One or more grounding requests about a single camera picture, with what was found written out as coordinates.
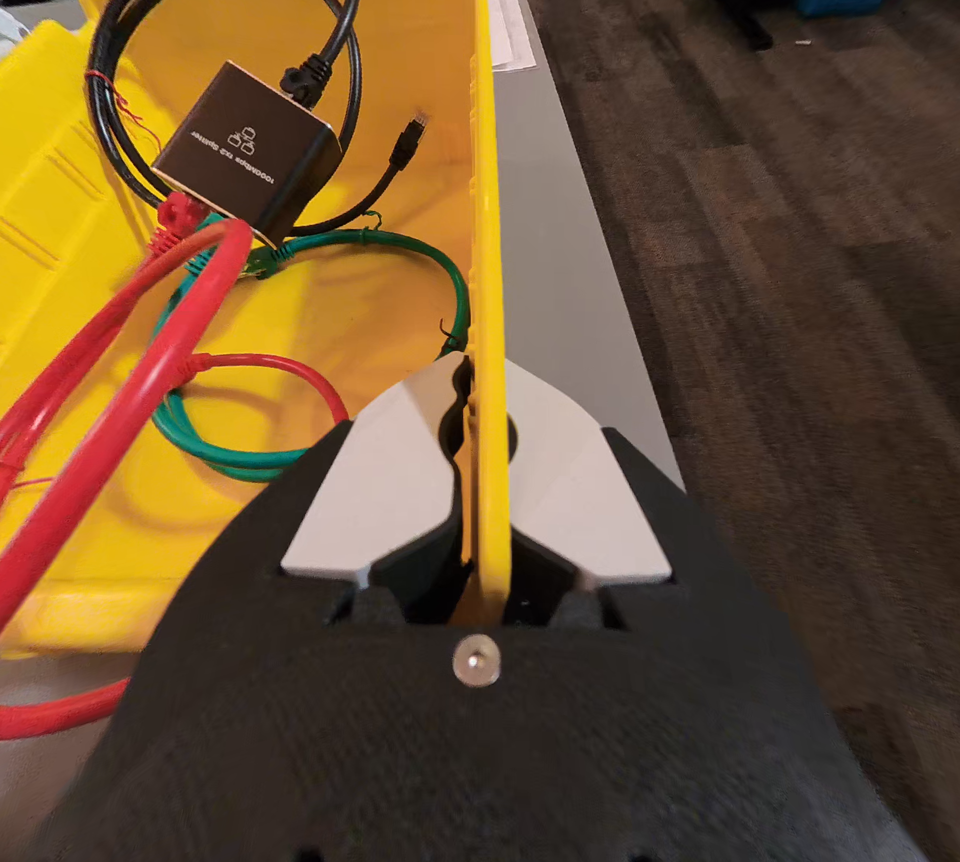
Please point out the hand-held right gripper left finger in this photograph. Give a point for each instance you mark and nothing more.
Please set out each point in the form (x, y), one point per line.
(367, 495)

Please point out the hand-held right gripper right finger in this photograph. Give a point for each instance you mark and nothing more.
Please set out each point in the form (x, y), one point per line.
(585, 502)

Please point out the green twist tie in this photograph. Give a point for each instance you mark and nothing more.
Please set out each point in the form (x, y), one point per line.
(367, 229)

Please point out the yellow storage bin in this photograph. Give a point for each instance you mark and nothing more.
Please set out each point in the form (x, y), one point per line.
(300, 322)

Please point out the black twist tie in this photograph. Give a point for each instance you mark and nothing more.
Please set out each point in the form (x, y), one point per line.
(450, 337)

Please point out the black network splitter box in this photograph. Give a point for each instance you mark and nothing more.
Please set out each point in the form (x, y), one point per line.
(247, 142)

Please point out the white paper sheet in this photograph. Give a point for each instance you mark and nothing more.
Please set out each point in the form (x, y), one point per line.
(510, 15)

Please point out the red twist tie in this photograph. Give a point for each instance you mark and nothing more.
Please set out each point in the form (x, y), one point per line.
(124, 105)

